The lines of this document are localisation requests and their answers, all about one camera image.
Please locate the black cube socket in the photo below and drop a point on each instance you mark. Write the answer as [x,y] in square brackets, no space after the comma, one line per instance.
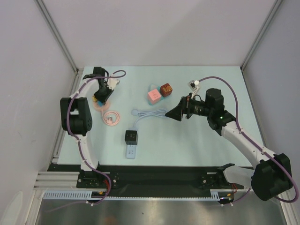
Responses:
[131,137]

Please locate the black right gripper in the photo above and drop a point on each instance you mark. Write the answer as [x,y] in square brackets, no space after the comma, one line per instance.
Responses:
[185,108]

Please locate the dark red cube socket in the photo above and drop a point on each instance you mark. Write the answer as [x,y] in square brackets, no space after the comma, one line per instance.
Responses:
[165,90]

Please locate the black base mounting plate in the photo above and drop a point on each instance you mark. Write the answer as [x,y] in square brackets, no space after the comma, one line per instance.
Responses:
[157,181]

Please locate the pink cube socket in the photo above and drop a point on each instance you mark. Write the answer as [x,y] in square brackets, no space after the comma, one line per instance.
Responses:
[154,96]

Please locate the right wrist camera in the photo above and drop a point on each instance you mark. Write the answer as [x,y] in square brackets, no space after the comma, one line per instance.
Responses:
[194,85]

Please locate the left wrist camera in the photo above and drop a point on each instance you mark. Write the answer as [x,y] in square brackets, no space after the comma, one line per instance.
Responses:
[112,83]

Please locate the light blue power strip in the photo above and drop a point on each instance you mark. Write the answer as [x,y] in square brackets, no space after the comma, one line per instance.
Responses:
[131,149]

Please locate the pink round power strip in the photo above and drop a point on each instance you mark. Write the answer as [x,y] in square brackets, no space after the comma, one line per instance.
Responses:
[105,107]

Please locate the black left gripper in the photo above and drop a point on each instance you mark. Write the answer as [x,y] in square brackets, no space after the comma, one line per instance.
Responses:
[103,100]

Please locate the teal triangular power strip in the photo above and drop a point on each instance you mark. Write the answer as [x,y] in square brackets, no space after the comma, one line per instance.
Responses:
[153,86]

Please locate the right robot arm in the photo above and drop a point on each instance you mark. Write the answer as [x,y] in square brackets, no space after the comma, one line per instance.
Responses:
[270,174]

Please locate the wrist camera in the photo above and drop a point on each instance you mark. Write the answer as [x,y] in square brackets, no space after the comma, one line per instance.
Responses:
[194,85]
[112,83]

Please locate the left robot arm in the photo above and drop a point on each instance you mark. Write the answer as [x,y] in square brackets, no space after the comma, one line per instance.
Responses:
[76,117]

